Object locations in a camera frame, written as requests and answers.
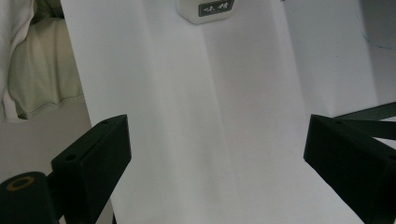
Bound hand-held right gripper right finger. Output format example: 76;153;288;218
303;114;396;224

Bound white box with dark label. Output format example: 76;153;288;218
175;0;236;25

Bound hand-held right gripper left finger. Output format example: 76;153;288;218
50;114;133;224

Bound white cloth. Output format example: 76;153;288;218
0;0;35;123

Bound pale green cloth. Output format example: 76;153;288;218
7;0;86;120

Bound black metal stand leg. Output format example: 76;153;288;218
334;102;396;141

